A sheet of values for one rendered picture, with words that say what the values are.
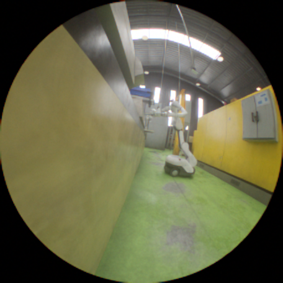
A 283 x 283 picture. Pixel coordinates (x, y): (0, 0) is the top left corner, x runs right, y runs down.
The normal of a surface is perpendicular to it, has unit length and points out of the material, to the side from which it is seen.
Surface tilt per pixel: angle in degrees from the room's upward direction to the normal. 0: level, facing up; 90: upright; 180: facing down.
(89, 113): 90
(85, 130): 90
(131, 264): 0
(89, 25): 90
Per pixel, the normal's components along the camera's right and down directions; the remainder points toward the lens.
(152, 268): 0.17, -0.99
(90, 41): 0.98, 0.17
